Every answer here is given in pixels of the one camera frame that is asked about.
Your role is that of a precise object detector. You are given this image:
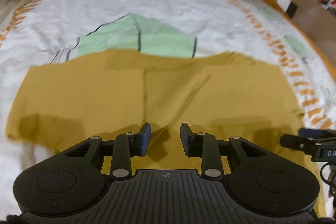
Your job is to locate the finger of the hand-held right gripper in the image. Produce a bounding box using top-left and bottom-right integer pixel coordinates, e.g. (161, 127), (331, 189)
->
(299, 128), (336, 138)
(279, 134), (317, 149)

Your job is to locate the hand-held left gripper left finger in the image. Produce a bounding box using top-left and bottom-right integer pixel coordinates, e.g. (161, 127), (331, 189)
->
(64, 122), (153, 179)

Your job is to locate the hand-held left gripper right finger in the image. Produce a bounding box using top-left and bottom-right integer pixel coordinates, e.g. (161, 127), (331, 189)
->
(180, 123), (265, 179)

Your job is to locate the yellow knitted garment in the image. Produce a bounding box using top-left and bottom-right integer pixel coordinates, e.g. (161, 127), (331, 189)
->
(5, 49), (319, 177)

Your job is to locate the white printed duvet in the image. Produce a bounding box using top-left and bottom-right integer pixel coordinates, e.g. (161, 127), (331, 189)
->
(0, 0), (334, 177)

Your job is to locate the black cable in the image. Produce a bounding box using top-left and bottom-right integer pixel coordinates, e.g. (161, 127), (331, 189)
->
(320, 161), (336, 198)

